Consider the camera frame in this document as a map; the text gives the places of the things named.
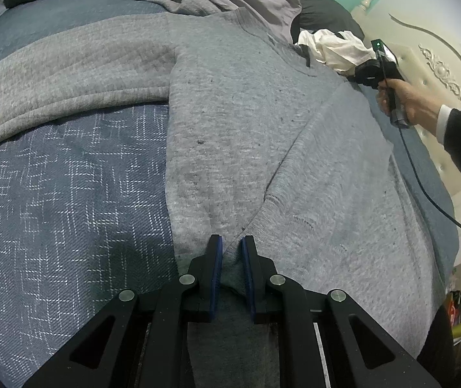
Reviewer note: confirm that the cream tufted headboard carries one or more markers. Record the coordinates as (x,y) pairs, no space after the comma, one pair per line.
(448,48)

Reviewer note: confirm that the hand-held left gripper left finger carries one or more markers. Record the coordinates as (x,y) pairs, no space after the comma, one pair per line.
(216,279)

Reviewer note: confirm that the person's dark clothed body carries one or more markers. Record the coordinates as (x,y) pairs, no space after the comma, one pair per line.
(436,351)

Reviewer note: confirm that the white crumpled garment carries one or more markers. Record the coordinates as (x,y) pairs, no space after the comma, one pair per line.
(339,50)

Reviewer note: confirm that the person's right hand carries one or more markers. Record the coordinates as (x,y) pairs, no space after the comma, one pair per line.
(418,109)

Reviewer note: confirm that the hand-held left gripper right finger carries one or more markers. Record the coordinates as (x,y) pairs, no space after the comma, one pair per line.
(248,279)

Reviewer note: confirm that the blue flecked bed blanket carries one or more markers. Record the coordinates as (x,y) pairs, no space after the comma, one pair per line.
(72,210)

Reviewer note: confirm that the red packet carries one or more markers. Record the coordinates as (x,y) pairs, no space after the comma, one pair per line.
(456,305)

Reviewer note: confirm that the grey knit sweater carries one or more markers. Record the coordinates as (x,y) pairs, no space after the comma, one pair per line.
(234,129)

